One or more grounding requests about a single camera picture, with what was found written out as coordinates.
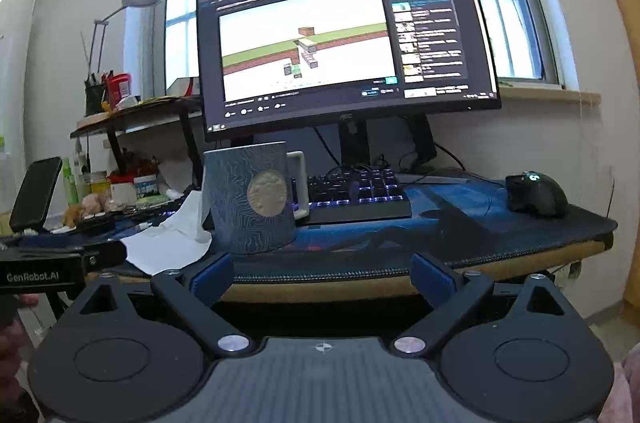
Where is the white paper tissue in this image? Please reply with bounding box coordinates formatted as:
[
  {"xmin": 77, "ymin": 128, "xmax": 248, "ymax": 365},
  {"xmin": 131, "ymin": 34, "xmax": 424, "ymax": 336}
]
[{"xmin": 122, "ymin": 191, "xmax": 212, "ymax": 276}]

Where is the blue patterned ceramic mug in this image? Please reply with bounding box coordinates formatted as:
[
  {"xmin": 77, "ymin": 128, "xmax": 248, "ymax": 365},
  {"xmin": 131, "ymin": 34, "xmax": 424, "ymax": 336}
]
[{"xmin": 203, "ymin": 142, "xmax": 310, "ymax": 255}]

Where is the person's left hand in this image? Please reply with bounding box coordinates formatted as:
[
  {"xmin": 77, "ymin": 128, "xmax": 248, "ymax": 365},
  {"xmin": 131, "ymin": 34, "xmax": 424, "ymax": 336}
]
[{"xmin": 0, "ymin": 315, "xmax": 29, "ymax": 403}]

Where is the black smartphone on stand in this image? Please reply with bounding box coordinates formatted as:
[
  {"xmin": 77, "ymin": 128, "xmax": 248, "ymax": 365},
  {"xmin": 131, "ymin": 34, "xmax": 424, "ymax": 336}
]
[{"xmin": 9, "ymin": 157, "xmax": 63, "ymax": 233}]

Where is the blue desk mat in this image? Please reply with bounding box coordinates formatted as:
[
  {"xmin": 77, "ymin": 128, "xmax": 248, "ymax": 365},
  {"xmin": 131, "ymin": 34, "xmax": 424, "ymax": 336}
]
[{"xmin": 1, "ymin": 182, "xmax": 617, "ymax": 284}]

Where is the green spray bottle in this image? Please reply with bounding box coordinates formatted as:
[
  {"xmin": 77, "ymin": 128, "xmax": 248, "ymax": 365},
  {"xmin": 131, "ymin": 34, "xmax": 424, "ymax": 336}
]
[{"xmin": 62, "ymin": 158, "xmax": 79, "ymax": 206}]

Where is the black gaming mouse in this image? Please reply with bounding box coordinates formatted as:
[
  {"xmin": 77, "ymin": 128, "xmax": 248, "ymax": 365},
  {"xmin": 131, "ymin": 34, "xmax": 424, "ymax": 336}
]
[{"xmin": 504, "ymin": 171, "xmax": 568, "ymax": 218}]

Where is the black backlit mechanical keyboard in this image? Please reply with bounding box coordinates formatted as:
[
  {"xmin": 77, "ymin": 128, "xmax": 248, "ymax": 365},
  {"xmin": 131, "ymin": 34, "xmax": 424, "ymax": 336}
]
[{"xmin": 303, "ymin": 165, "xmax": 412, "ymax": 225}]

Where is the black pen holder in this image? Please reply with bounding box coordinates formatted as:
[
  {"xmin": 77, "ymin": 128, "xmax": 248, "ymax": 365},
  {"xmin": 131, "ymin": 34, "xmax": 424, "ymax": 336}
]
[{"xmin": 85, "ymin": 73, "xmax": 106, "ymax": 117}]

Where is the red cylindrical can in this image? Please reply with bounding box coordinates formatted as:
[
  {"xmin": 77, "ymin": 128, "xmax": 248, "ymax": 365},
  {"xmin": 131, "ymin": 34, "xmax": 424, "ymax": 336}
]
[{"xmin": 105, "ymin": 72, "xmax": 131, "ymax": 110}]

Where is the white red box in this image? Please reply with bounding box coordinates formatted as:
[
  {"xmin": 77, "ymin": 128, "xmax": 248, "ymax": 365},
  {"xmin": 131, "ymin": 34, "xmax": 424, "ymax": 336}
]
[{"xmin": 166, "ymin": 76, "xmax": 200, "ymax": 97}]

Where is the black AOC computer monitor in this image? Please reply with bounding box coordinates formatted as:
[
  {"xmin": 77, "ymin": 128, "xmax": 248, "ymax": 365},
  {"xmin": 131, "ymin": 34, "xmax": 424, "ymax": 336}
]
[{"xmin": 195, "ymin": 0, "xmax": 501, "ymax": 142}]

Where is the white standing air conditioner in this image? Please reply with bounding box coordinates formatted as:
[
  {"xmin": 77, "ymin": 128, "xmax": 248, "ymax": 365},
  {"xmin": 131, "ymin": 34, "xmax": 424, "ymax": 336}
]
[{"xmin": 1, "ymin": 0, "xmax": 36, "ymax": 216}]

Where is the white desk lamp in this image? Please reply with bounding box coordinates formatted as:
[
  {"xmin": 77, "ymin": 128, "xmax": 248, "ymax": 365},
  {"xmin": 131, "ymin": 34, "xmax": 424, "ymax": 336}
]
[{"xmin": 87, "ymin": 0, "xmax": 163, "ymax": 78}]

